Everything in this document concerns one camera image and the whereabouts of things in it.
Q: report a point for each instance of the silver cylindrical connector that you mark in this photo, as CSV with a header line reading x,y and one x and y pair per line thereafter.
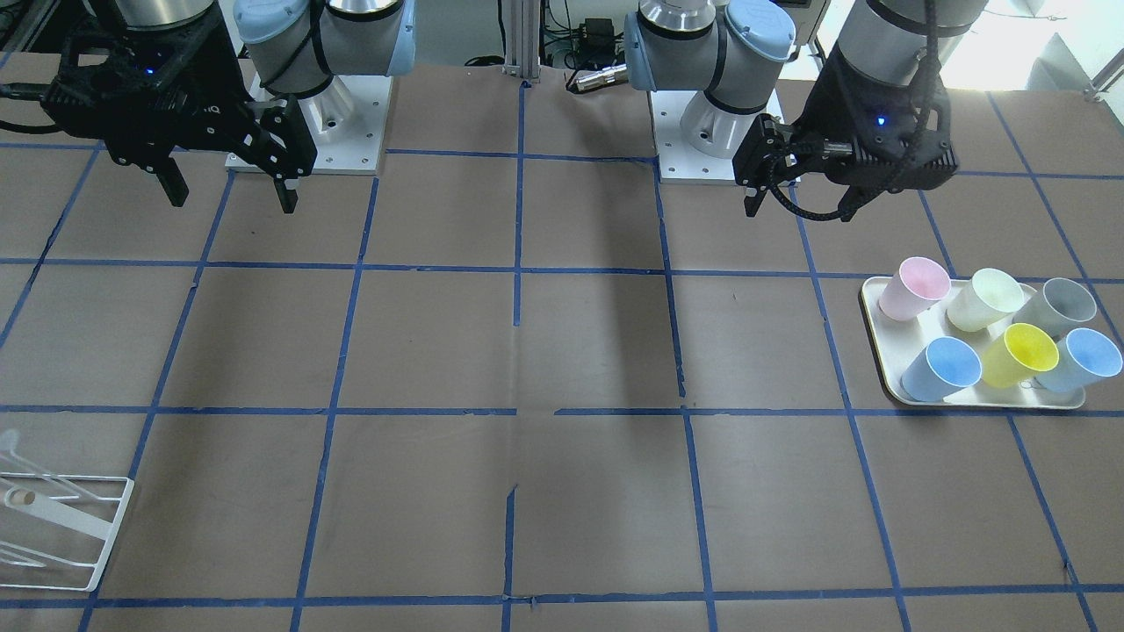
x,y
599,79

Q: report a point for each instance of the yellow cup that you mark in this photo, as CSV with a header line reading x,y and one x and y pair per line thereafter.
x,y
1022,351

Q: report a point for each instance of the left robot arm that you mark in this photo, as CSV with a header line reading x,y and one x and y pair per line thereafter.
x,y
734,53

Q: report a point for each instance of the grey cup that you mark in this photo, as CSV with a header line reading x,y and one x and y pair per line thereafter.
x,y
1060,306

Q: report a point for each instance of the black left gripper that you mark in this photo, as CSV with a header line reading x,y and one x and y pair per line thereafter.
x,y
825,101

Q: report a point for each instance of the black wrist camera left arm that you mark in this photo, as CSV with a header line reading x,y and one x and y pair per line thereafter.
x,y
766,139

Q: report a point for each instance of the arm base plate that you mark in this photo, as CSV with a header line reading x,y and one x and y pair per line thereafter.
x,y
676,149
348,121

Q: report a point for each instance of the blue cup front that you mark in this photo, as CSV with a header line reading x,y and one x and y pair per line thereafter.
x,y
1086,356
945,366

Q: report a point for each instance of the pink cup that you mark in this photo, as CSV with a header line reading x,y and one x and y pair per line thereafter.
x,y
918,284

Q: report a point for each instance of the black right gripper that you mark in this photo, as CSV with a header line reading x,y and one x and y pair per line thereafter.
x,y
217,99

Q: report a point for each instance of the aluminium frame post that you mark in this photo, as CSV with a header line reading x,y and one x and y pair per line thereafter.
x,y
521,31

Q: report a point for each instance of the white wire cup rack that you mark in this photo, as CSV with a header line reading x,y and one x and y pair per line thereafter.
x,y
59,529

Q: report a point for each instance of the cream cup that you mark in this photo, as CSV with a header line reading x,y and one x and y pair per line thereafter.
x,y
988,297

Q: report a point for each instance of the cream plastic tray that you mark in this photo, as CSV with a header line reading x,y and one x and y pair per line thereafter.
x,y
897,343

